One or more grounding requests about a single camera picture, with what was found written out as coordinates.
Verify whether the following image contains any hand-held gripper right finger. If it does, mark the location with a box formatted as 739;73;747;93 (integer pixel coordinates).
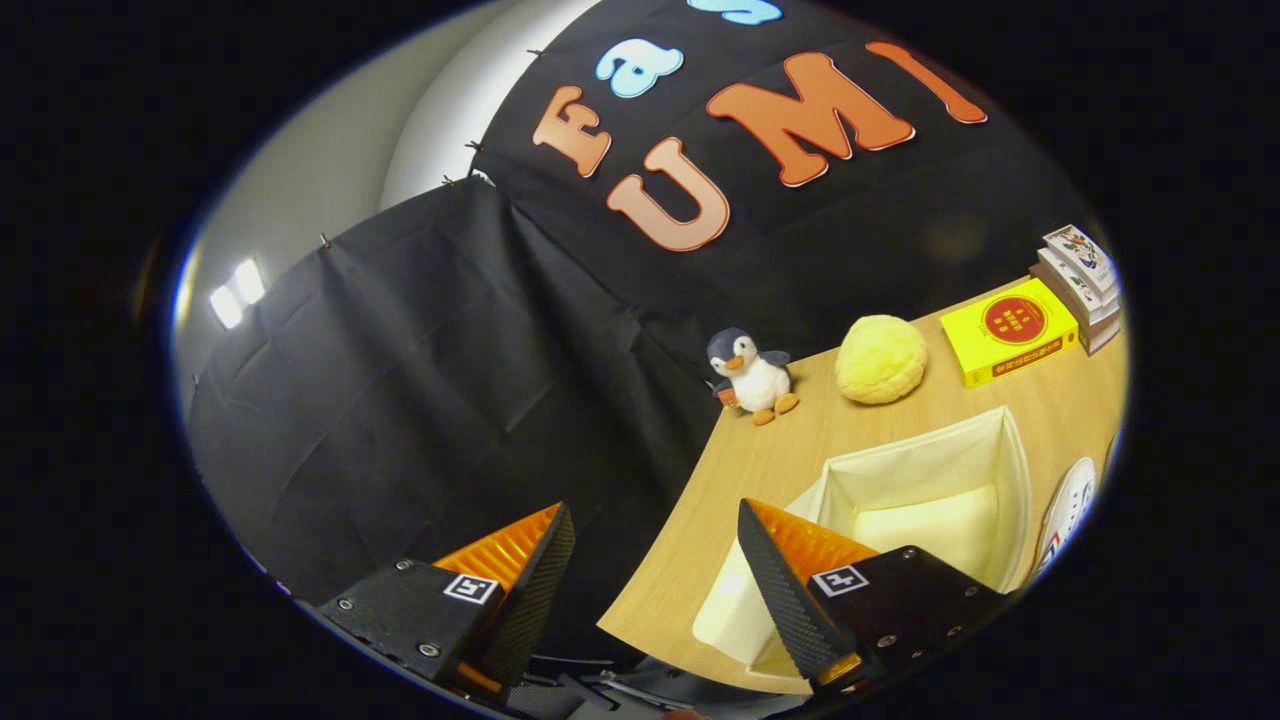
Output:
737;498;1011;698

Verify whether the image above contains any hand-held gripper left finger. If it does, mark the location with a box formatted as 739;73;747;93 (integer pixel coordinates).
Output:
315;502;578;701

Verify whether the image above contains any cream fabric storage box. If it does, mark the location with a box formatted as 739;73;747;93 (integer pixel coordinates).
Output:
692;405;1036;681

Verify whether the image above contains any white canvas shoe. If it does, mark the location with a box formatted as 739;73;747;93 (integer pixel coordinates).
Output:
1035;457;1098;576

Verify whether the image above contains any penguin plush toy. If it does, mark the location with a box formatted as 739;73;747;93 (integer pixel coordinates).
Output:
706;327;801;427

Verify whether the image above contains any black backdrop cloth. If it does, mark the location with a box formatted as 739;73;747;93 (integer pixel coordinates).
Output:
185;0;1101;666

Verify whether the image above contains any yellow plush ball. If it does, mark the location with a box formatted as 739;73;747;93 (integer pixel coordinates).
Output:
834;314;929;406

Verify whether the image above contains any yellow book with red circle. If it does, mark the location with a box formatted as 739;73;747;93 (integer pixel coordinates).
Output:
938;277;1081;389

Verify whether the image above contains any white ceiling light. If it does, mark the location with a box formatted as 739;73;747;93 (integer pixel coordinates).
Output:
208;258;267;331

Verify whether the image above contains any white book with green print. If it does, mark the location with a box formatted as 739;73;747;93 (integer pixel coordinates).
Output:
1036;245;1121;326

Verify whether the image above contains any white illustrated cover book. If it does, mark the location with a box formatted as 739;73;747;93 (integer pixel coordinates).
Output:
1042;224;1119;296

